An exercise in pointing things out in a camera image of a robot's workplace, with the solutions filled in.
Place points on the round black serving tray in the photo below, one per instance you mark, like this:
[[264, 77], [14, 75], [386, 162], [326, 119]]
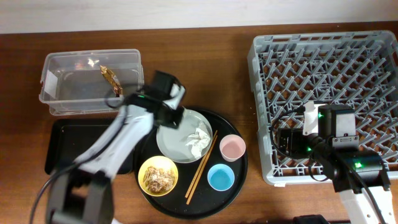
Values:
[[206, 201]]

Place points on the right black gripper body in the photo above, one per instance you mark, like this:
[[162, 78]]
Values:
[[300, 145]]

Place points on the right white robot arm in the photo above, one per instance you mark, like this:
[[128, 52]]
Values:
[[326, 134]]

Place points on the white tissue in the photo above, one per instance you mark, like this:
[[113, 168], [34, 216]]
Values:
[[199, 140]]

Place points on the food scraps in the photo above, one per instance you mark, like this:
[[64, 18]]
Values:
[[159, 180]]

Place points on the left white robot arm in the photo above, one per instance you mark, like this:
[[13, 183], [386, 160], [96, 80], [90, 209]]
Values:
[[82, 192]]

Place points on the clear plastic waste bin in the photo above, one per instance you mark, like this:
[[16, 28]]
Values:
[[72, 82]]

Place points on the blue cup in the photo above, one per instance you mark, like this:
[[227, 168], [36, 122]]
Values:
[[220, 177]]

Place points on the gold snack wrapper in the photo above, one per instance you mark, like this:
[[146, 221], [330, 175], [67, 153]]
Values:
[[112, 79]]

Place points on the yellow bowl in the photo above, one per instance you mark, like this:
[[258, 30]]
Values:
[[160, 162]]

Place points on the grey dishwasher rack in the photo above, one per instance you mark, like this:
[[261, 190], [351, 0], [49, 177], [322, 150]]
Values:
[[358, 69]]

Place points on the pink cup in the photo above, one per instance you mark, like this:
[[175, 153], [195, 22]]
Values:
[[232, 147]]

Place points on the black rectangular tray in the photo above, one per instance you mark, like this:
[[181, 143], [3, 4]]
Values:
[[70, 138]]

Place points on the wooden chopstick right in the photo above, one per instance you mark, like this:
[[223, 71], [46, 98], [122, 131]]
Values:
[[202, 171]]

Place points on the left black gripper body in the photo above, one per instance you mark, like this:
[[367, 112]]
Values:
[[175, 121]]

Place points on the grey round plate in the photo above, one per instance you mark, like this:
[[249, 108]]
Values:
[[172, 142]]

